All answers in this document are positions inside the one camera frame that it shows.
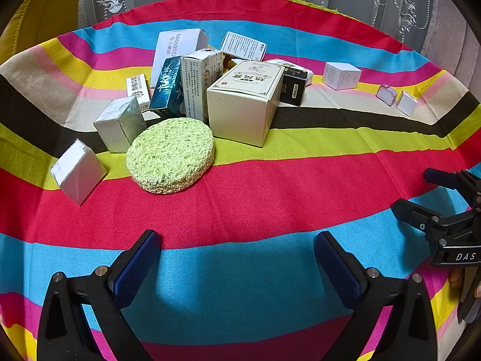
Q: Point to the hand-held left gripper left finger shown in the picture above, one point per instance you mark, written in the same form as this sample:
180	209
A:
137	267

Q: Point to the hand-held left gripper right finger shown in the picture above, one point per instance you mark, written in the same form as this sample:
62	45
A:
338	270

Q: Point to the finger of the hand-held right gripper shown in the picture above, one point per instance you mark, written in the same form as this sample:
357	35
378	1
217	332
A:
436	176
409	212

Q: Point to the small silver box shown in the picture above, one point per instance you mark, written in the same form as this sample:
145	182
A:
80	175

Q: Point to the tall silver box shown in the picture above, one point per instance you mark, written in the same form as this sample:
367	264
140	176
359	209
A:
118	128

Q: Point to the white box with text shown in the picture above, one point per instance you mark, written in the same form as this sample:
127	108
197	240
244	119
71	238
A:
240	45

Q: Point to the small white box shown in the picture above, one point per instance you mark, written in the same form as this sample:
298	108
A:
407	103

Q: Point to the round green sponge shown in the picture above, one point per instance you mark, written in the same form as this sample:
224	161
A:
171	158

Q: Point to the striped colourful tablecloth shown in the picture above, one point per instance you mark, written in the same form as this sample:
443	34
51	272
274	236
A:
263	180

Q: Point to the pale pink striped curtain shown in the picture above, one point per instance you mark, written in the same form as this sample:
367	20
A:
458	45

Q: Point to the white cube box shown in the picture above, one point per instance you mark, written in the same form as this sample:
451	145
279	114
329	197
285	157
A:
342	77

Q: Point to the flat white box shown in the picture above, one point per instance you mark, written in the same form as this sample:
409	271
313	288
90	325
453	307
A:
309	78

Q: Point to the white box with black print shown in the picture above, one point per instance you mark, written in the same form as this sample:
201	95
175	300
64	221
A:
138	90

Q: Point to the large cream box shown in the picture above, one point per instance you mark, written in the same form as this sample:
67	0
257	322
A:
240	112

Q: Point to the teal blue box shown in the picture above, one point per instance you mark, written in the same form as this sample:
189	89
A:
167	82

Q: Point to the white box with orange print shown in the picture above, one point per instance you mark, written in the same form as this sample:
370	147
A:
195	86

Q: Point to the tall plain white box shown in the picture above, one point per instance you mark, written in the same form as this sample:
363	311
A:
176	45

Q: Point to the yellow leather sofa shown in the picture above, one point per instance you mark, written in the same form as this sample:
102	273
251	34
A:
45	11

